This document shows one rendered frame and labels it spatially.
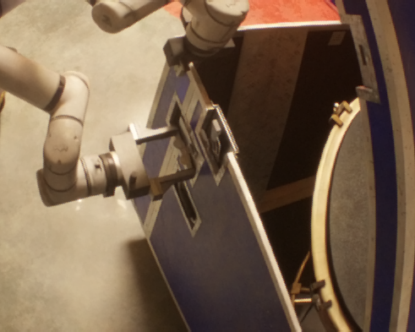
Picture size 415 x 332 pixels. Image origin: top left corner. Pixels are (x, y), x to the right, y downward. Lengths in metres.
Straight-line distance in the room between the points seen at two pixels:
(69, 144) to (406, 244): 0.78
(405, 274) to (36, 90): 0.89
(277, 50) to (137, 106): 0.96
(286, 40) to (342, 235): 0.54
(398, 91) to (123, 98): 1.85
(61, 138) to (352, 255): 0.63
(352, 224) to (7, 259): 1.30
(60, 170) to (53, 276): 0.93
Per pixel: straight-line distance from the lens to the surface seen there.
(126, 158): 1.58
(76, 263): 2.32
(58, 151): 1.41
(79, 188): 1.54
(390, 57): 0.84
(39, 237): 2.35
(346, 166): 1.49
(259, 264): 1.43
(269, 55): 1.74
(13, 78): 1.42
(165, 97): 1.72
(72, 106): 1.48
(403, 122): 0.86
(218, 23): 1.28
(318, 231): 1.43
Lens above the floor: 2.19
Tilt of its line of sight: 61 degrees down
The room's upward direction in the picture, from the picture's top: 22 degrees clockwise
